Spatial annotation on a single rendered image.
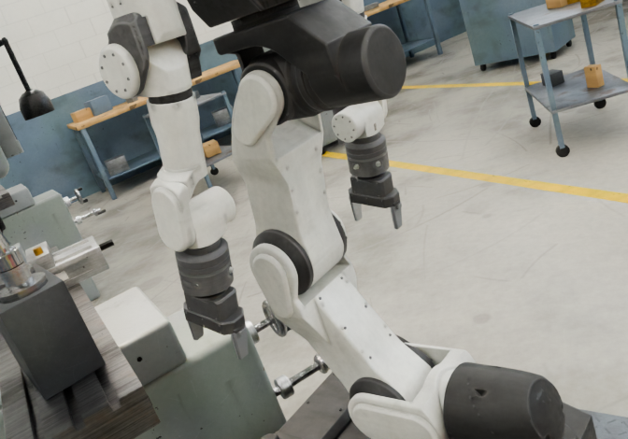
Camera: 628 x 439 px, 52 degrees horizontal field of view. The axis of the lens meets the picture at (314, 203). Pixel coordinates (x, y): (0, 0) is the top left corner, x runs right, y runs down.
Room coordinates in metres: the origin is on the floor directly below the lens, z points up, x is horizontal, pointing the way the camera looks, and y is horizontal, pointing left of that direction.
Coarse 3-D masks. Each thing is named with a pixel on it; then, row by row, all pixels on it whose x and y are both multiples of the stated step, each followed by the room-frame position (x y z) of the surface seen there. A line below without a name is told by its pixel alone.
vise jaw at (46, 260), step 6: (36, 246) 1.76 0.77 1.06; (42, 246) 1.74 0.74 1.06; (48, 246) 1.75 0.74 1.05; (30, 252) 1.72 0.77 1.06; (48, 252) 1.65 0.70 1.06; (30, 258) 1.66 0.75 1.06; (36, 258) 1.64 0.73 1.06; (42, 258) 1.64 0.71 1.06; (48, 258) 1.64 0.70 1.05; (42, 264) 1.64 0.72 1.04; (48, 264) 1.64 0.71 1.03; (54, 264) 1.65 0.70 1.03
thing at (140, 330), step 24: (120, 312) 1.56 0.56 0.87; (144, 312) 1.51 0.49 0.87; (120, 336) 1.41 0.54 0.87; (144, 336) 1.38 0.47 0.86; (168, 336) 1.40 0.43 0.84; (144, 360) 1.37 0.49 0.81; (168, 360) 1.39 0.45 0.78; (144, 384) 1.36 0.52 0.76; (0, 408) 1.26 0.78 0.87; (0, 432) 1.24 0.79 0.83
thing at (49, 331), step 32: (0, 288) 1.19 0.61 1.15; (32, 288) 1.11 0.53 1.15; (64, 288) 1.12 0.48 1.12; (0, 320) 1.09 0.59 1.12; (32, 320) 1.08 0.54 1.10; (64, 320) 1.11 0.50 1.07; (32, 352) 1.07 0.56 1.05; (64, 352) 1.10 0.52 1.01; (96, 352) 1.12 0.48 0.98; (64, 384) 1.08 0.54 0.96
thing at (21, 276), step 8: (16, 256) 1.14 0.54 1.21; (0, 264) 1.12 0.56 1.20; (8, 264) 1.12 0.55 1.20; (16, 264) 1.13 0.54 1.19; (24, 264) 1.14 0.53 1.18; (0, 272) 1.13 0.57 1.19; (8, 272) 1.12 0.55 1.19; (16, 272) 1.13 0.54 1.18; (24, 272) 1.14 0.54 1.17; (8, 280) 1.12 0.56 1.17; (16, 280) 1.12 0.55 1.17; (24, 280) 1.13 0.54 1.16; (32, 280) 1.14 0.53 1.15; (8, 288) 1.13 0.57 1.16; (16, 288) 1.12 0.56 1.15
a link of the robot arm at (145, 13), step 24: (120, 0) 0.93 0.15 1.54; (144, 0) 0.93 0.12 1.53; (168, 0) 0.95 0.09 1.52; (120, 24) 0.93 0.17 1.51; (144, 24) 0.92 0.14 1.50; (168, 24) 0.94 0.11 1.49; (192, 24) 0.98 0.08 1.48; (120, 48) 0.93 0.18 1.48; (144, 48) 0.91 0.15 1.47; (192, 48) 0.98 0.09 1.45; (120, 72) 0.94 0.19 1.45; (144, 72) 0.92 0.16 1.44; (120, 96) 0.95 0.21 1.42
